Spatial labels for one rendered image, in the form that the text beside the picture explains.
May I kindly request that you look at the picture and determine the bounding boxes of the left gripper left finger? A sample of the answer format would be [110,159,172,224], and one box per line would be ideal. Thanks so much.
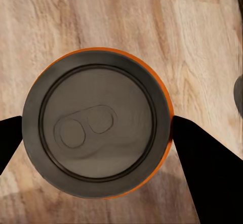
[0,116,23,175]

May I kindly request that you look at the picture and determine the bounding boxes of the can of soda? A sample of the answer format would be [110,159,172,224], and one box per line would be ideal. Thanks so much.
[22,47,174,200]

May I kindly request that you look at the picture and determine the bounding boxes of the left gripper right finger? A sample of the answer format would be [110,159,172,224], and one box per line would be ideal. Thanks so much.
[173,116,243,224]

